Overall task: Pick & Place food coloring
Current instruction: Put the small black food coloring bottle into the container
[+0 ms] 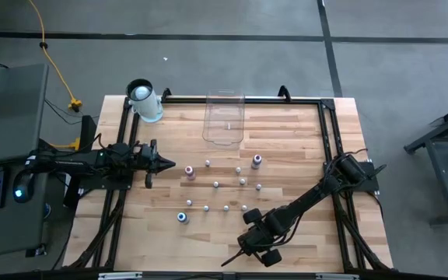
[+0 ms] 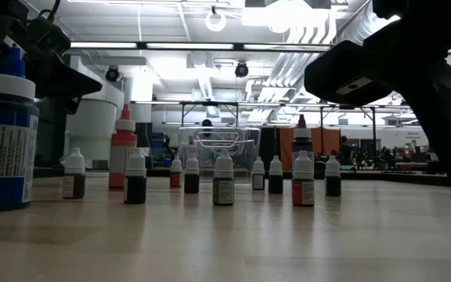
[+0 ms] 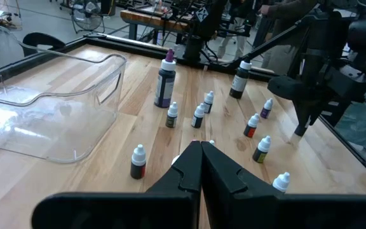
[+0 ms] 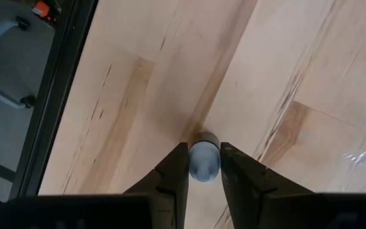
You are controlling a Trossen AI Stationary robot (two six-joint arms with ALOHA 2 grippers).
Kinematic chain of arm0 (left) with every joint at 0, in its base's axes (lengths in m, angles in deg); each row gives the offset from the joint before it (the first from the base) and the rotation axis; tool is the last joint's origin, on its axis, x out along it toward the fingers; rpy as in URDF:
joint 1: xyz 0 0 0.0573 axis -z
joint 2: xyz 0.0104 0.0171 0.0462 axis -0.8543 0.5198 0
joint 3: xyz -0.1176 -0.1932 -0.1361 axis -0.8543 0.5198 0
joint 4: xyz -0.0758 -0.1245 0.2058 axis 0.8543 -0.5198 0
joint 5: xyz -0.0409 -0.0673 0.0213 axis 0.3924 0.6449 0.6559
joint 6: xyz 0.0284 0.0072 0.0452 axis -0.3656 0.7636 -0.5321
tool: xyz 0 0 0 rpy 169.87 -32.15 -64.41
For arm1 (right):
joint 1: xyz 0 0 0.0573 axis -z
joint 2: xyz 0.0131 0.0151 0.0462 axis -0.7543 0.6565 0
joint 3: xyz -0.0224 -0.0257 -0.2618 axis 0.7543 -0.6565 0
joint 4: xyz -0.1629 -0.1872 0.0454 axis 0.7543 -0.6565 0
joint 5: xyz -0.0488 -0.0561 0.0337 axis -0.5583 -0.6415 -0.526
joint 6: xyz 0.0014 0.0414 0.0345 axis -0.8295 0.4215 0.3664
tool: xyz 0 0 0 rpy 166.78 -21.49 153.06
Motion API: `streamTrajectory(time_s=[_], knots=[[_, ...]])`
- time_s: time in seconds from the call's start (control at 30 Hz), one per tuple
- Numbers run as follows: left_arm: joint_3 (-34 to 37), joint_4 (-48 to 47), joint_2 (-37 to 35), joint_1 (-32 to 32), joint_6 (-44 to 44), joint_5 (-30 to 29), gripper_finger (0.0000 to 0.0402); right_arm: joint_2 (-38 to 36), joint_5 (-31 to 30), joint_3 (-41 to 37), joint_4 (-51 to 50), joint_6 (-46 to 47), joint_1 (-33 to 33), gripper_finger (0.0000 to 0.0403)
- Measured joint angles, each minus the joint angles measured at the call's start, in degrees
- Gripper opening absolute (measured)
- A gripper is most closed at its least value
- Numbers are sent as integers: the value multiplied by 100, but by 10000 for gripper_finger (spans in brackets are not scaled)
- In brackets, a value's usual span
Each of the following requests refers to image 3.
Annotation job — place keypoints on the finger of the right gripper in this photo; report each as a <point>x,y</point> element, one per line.
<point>302,121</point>
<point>337,111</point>

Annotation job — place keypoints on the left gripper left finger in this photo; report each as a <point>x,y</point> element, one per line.
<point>157,210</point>

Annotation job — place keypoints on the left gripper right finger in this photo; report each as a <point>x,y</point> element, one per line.
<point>249,210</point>

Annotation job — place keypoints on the small purple food coloring bottle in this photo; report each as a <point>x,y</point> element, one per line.
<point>265,111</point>

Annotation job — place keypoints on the small red food coloring bottle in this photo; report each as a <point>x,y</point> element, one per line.
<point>138,165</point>

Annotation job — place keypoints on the small orange food coloring bottle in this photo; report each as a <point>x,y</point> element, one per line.
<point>250,128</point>

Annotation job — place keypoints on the small yellow food coloring bottle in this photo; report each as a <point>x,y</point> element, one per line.
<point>260,154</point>

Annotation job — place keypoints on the small green food coloring bottle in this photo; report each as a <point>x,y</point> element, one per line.
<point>171,119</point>

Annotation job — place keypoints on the small blue food coloring bottle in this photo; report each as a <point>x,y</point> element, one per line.
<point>208,105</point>

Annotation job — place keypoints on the small black food coloring bottle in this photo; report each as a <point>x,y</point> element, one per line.
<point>197,119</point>

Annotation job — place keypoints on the large purple food coloring bottle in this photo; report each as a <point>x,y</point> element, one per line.
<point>165,86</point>

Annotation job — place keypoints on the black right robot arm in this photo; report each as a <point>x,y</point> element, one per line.
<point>208,28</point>

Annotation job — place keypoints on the person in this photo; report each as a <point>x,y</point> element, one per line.
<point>284,19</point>
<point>234,38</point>

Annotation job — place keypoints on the clear plastic bin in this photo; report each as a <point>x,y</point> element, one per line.
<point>59,127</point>

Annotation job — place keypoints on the wooden workbench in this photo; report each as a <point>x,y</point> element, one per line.
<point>145,19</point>

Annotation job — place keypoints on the black floor fan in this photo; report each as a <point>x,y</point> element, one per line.
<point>86,16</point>

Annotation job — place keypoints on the black table frame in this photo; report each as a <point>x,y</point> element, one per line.
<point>132,47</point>

